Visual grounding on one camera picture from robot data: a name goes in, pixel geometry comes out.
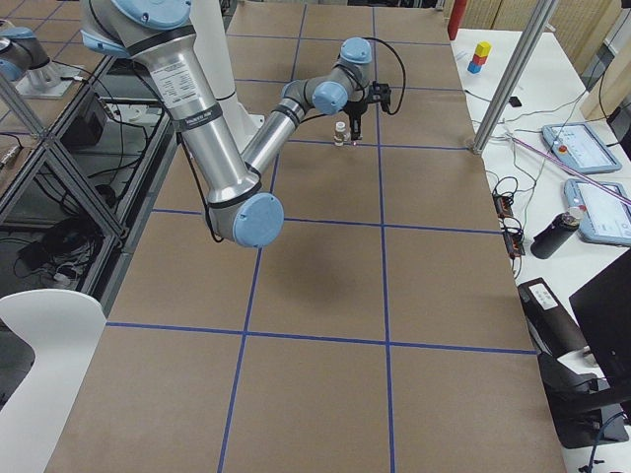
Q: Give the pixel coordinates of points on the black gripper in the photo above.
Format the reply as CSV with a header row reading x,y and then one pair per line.
x,y
355,111

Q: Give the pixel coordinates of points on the white PPR pipe fitting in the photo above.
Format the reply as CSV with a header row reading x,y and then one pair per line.
x,y
341,134

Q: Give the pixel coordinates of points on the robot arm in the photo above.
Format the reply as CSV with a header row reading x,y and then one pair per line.
x,y
25,62

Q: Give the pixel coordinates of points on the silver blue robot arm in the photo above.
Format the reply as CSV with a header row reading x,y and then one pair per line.
x,y
183,46

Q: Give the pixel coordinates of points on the stacked coloured blocks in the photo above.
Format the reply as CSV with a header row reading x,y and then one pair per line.
x,y
479,57

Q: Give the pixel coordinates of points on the red fire extinguisher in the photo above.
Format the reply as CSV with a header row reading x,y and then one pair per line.
x,y
455,18

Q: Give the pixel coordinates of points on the upper small circuit board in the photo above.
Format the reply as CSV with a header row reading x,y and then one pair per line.
x,y
503,206

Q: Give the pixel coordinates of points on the small circuit board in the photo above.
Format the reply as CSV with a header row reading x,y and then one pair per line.
x,y
514,244
503,206

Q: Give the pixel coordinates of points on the lower small circuit board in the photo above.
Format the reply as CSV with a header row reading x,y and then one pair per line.
x,y
514,244

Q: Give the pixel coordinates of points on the upper blue teach pendant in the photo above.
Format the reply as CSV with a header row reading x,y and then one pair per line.
x,y
577,146

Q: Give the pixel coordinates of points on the black water bottle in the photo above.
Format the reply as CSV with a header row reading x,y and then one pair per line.
x,y
557,232

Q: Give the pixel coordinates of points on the black box white label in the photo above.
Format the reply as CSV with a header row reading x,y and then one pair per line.
x,y
555,328

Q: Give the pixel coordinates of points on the black monitor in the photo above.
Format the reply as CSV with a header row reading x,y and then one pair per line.
x,y
602,309

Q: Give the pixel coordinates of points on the white curved panel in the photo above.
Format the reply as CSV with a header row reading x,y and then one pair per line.
x,y
63,328

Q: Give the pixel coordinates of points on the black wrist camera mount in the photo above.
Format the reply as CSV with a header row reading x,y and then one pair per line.
x,y
380,93

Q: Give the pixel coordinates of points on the white column pedestal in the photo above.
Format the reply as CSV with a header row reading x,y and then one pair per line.
x,y
211,49

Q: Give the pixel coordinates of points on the aluminium frame post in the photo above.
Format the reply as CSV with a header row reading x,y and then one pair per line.
x,y
523,51

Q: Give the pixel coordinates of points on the aluminium frame rack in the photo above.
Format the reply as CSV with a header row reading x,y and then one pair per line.
x,y
79,175

